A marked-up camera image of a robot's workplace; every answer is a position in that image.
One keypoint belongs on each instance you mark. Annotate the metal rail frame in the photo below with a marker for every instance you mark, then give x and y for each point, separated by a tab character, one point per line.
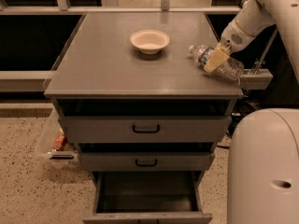
124	3

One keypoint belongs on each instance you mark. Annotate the grey middle drawer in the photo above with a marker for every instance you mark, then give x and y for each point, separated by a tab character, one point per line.
110	157

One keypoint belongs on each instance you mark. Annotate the grey top drawer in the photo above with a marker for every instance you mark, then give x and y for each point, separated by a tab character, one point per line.
144	121

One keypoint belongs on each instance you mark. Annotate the blue box with cables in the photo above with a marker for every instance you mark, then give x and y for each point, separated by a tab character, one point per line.
242	108

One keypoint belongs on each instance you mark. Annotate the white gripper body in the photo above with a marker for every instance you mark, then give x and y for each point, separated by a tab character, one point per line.
233	37

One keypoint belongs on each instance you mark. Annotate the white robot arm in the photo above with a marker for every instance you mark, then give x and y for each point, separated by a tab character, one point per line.
263	165

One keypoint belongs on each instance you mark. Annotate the clear plastic water bottle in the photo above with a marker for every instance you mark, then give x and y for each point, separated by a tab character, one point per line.
230	70

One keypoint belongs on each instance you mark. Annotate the red item in bin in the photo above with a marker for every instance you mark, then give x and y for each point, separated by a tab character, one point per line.
60	143

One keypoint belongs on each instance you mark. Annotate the clear plastic storage bin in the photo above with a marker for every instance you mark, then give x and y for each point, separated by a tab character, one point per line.
44	146

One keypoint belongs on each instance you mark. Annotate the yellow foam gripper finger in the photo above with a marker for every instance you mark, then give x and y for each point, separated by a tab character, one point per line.
219	56

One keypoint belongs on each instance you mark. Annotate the grey bottom drawer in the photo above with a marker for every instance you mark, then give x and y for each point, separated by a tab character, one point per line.
147	198

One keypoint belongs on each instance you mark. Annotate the grey drawer cabinet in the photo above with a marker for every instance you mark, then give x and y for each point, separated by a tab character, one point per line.
143	118

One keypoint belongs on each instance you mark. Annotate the white paper bowl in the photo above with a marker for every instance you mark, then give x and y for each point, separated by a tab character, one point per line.
149	41

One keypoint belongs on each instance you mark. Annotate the grey drawer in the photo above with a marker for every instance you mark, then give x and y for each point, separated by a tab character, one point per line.
144	121
147	198
110	157

